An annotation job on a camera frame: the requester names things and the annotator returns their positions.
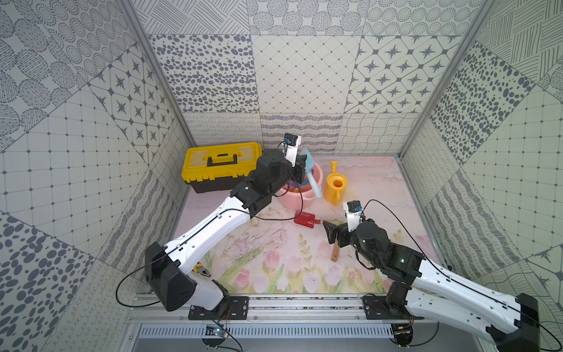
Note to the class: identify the green rake wooden handle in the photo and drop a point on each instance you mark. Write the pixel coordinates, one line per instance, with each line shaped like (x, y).
(335, 252)

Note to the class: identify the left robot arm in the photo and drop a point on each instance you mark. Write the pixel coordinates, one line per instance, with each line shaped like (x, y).
(169, 267)

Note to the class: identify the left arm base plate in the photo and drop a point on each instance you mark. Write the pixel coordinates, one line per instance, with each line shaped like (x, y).
(230, 308)

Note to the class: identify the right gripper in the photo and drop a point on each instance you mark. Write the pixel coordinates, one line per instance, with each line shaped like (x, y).
(343, 232)

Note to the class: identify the light blue trowel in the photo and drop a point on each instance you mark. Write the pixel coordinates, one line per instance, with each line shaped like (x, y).
(309, 176)

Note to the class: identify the pink plastic bucket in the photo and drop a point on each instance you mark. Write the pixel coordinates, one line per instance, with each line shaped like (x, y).
(293, 200)

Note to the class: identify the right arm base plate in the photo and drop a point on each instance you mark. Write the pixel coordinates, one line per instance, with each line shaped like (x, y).
(378, 308)

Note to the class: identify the yellow black pliers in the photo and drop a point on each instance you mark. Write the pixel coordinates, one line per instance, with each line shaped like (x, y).
(201, 270)

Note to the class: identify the yellow black toolbox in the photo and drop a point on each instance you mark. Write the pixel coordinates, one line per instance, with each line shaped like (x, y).
(219, 167)

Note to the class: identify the aluminium mounting rail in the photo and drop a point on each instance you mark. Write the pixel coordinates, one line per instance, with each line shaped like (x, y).
(273, 308)

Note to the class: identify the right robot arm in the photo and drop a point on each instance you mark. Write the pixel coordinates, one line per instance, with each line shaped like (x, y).
(423, 289)

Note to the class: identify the yellow watering can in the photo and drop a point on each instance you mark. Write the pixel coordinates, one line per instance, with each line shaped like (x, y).
(335, 185)

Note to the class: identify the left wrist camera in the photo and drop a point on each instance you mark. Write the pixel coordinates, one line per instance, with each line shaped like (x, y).
(291, 144)

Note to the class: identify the red shovel wooden handle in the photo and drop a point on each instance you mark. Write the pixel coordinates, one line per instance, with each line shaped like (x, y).
(306, 219)

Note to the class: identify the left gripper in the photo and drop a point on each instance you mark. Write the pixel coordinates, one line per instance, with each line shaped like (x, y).
(298, 171)

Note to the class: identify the floral table mat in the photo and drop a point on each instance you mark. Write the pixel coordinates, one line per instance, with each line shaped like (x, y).
(272, 254)

